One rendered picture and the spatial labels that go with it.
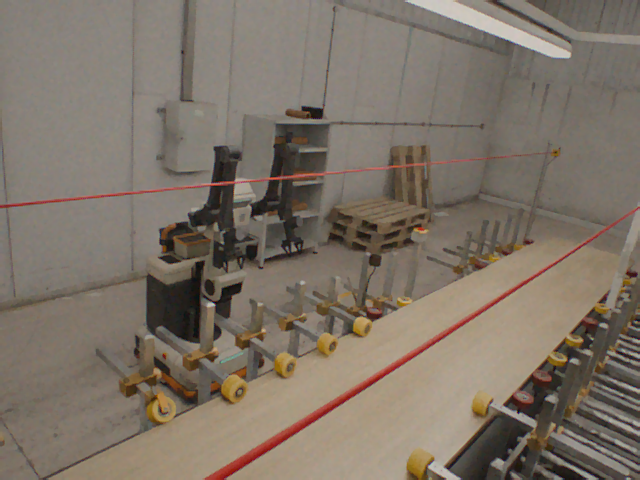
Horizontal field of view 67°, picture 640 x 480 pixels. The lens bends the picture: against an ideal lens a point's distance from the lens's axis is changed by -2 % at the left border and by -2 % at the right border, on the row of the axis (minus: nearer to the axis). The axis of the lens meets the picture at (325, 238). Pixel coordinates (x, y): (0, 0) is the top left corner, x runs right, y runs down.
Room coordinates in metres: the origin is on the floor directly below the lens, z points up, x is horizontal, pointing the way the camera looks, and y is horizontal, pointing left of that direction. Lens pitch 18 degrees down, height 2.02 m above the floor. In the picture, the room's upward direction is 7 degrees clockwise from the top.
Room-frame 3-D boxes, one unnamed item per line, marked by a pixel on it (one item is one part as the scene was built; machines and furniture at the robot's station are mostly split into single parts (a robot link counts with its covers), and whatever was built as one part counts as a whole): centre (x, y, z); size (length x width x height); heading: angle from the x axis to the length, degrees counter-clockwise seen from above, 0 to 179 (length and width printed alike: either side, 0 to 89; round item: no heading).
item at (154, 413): (1.30, 0.46, 0.93); 0.09 x 0.08 x 0.09; 51
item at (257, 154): (5.29, 0.52, 0.78); 0.90 x 0.45 x 1.55; 141
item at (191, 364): (1.61, 0.41, 0.95); 0.14 x 0.06 x 0.05; 141
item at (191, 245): (2.98, 0.84, 0.87); 0.23 x 0.15 x 0.11; 142
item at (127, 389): (1.42, 0.57, 0.95); 0.14 x 0.06 x 0.05; 141
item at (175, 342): (1.61, 0.44, 0.95); 0.50 x 0.04 x 0.04; 51
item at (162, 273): (2.96, 0.82, 0.59); 0.55 x 0.34 x 0.83; 142
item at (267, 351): (1.80, 0.28, 0.95); 0.50 x 0.04 x 0.04; 51
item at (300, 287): (2.02, 0.08, 0.90); 0.04 x 0.04 x 0.48; 51
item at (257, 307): (1.82, 0.24, 0.86); 0.04 x 0.04 x 0.48; 51
